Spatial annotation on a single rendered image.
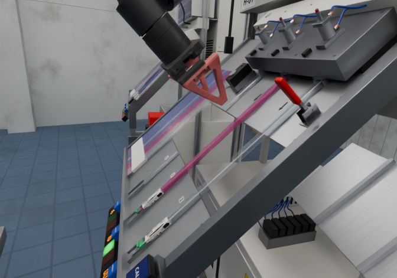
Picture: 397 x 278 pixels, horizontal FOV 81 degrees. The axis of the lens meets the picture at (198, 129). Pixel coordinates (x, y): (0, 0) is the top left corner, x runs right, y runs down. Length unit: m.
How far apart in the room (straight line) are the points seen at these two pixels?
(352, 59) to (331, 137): 0.14
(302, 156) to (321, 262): 0.42
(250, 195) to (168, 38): 0.27
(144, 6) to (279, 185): 0.34
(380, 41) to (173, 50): 0.36
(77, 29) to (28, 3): 0.60
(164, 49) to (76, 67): 3.67
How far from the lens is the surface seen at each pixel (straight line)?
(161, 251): 0.49
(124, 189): 0.74
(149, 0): 0.38
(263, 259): 0.72
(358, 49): 0.50
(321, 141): 0.43
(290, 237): 0.77
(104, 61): 4.05
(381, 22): 0.53
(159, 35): 0.37
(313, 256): 0.79
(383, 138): 3.66
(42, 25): 4.03
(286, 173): 0.42
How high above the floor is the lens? 1.12
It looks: 17 degrees down
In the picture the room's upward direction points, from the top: 4 degrees clockwise
